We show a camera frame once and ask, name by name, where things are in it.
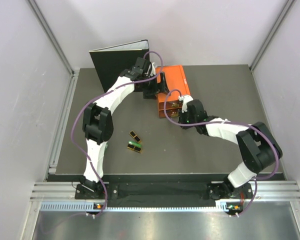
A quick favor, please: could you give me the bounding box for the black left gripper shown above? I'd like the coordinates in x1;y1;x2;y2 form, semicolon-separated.
140;71;170;100

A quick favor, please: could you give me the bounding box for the orange plastic box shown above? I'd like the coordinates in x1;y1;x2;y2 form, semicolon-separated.
156;65;191;114

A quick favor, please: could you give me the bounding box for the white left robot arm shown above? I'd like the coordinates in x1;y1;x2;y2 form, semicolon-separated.
80;57;161;199

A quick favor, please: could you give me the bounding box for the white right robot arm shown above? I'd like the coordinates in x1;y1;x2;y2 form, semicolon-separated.
178;95;283;198

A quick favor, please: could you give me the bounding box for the upper clear drawer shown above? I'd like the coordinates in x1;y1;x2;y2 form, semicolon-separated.
158;101;182;111

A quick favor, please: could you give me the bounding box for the black lever arch binder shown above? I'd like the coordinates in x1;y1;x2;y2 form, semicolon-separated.
89;39;150;92

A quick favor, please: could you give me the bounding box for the green lip balm stick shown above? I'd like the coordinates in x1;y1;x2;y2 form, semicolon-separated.
128;141;142;148

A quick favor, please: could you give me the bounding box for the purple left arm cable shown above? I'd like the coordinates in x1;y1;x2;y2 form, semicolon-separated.
71;50;166;219

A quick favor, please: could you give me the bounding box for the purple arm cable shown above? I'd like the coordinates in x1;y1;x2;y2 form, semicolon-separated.
71;50;166;219
163;89;281;218

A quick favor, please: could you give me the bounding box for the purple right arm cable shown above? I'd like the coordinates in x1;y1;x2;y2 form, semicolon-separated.
163;89;281;218

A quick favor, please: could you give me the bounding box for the aluminium frame rail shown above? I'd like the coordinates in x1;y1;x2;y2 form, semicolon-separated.
30;180;300;202

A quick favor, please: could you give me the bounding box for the slotted cable duct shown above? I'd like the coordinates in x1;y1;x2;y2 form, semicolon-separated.
39;199;231;213

